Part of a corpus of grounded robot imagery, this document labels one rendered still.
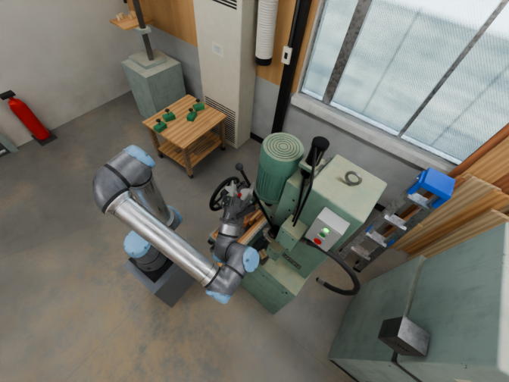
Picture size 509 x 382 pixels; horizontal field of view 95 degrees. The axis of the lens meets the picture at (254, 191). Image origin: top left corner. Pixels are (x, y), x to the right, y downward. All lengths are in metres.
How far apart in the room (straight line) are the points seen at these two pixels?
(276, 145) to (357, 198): 0.36
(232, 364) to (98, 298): 1.20
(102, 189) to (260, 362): 1.71
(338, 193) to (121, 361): 1.96
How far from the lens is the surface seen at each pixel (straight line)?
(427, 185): 1.70
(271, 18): 2.27
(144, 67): 3.14
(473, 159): 2.27
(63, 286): 2.61
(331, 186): 0.87
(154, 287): 1.72
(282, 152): 0.94
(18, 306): 2.74
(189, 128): 2.53
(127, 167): 0.96
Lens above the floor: 2.16
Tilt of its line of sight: 55 degrees down
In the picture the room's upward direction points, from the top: 9 degrees clockwise
